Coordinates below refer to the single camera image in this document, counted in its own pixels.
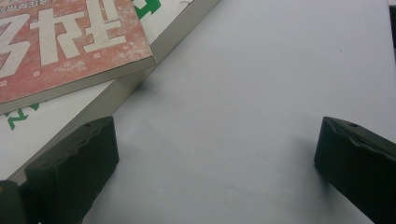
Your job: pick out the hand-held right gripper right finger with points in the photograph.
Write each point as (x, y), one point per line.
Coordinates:
(358, 171)

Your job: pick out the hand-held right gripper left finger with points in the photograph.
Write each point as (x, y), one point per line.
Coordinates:
(71, 174)

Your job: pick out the white book with green title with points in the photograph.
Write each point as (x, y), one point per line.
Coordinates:
(46, 124)

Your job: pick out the red tunnel art magazine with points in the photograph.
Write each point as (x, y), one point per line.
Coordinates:
(77, 40)

